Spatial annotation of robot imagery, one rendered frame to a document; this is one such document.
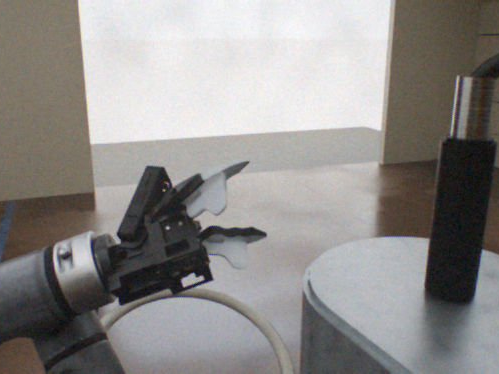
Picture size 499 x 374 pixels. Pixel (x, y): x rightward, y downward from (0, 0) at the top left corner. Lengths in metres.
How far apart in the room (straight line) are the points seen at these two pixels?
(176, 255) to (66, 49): 6.03
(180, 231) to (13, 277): 0.19
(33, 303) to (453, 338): 0.43
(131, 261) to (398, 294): 0.31
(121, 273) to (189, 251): 0.09
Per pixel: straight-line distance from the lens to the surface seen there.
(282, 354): 1.25
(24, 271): 0.62
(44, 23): 6.53
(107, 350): 0.72
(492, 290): 0.47
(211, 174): 0.56
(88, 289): 0.59
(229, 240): 0.66
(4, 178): 6.77
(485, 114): 0.40
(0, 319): 0.63
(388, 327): 0.39
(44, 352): 0.73
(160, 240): 0.57
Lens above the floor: 1.89
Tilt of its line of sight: 17 degrees down
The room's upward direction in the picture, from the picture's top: straight up
